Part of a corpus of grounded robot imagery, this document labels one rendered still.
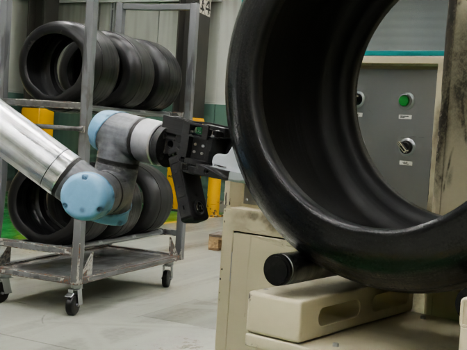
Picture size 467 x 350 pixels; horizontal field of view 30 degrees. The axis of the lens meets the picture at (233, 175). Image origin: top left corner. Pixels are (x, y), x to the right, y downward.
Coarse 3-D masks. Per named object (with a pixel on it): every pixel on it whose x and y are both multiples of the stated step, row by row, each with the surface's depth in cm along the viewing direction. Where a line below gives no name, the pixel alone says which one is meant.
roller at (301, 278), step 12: (288, 252) 122; (264, 264) 121; (276, 264) 119; (288, 264) 119; (300, 264) 121; (312, 264) 123; (276, 276) 119; (288, 276) 119; (300, 276) 121; (312, 276) 124; (324, 276) 127
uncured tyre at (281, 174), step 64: (256, 0) 120; (320, 0) 139; (384, 0) 138; (256, 64) 121; (320, 64) 143; (256, 128) 120; (320, 128) 144; (256, 192) 122; (320, 192) 139; (384, 192) 138; (320, 256) 116; (384, 256) 109; (448, 256) 104
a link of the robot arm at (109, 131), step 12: (96, 120) 151; (108, 120) 149; (120, 120) 148; (132, 120) 147; (96, 132) 150; (108, 132) 148; (120, 132) 147; (132, 132) 145; (96, 144) 151; (108, 144) 148; (120, 144) 147; (108, 156) 148; (120, 156) 148; (132, 156) 147
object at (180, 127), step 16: (160, 128) 143; (176, 128) 142; (192, 128) 140; (208, 128) 136; (224, 128) 139; (160, 144) 143; (176, 144) 142; (192, 144) 139; (208, 144) 137; (224, 144) 140; (160, 160) 144; (192, 160) 137; (208, 160) 137
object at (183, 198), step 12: (180, 180) 141; (192, 180) 142; (180, 192) 141; (192, 192) 141; (180, 204) 141; (192, 204) 140; (204, 204) 143; (180, 216) 141; (192, 216) 140; (204, 216) 142
